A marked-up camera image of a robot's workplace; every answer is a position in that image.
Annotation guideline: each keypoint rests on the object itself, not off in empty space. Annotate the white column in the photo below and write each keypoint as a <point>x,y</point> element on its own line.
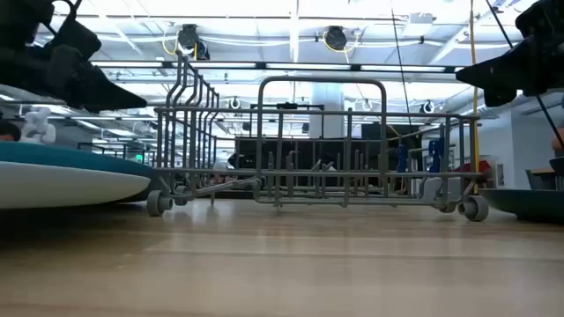
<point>326,99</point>

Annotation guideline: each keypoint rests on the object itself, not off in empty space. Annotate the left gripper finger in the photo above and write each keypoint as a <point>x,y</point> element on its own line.
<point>110,94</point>

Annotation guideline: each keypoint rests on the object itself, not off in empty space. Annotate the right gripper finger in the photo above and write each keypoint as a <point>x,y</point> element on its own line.
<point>498,72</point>

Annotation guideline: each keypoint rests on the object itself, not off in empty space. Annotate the red object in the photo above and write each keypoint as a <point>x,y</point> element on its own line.
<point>478,167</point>

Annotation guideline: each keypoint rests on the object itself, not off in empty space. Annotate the thin black pole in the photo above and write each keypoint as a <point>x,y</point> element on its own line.
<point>551,123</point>

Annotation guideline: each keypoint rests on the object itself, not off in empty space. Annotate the wooden table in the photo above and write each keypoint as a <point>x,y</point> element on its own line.
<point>539,171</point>

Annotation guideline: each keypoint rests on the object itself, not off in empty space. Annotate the large dark blue plate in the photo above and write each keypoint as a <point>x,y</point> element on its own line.
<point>66,154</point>

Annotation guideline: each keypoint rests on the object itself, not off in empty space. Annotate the person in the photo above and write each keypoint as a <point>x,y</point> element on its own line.
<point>9,131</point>

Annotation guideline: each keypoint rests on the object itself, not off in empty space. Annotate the large grey plate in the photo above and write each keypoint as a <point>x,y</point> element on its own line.
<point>53,185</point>

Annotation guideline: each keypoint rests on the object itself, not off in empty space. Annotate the small wall frame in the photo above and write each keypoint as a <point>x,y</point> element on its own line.
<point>500,175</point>

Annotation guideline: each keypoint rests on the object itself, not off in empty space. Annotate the green sign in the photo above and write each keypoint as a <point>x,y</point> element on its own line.
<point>139,157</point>

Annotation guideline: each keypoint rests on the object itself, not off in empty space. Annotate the black workstation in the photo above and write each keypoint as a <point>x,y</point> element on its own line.
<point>247,154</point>

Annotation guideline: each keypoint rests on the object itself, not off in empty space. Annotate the small teal plate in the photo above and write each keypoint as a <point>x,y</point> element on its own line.
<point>529,204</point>

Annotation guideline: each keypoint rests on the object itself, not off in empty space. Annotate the white robot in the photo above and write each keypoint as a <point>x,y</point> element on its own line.
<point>37,125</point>

